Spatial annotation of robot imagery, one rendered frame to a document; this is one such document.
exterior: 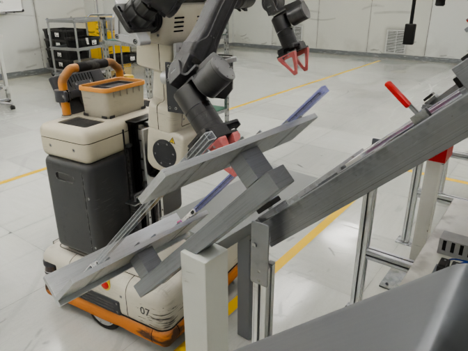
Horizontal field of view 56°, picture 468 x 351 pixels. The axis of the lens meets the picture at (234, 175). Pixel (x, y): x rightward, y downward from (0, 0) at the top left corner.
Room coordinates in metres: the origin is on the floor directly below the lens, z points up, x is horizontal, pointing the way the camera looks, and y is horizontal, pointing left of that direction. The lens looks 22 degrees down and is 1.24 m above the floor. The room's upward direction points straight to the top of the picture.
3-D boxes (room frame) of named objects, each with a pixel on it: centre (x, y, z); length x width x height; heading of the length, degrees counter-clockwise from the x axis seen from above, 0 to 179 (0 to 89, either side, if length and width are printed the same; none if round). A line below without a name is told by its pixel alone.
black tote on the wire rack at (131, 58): (7.34, 1.80, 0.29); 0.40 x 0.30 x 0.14; 144
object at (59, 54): (7.31, 2.69, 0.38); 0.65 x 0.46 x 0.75; 57
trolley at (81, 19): (6.42, 2.10, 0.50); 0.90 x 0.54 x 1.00; 158
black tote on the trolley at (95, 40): (6.40, 2.12, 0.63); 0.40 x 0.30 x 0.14; 158
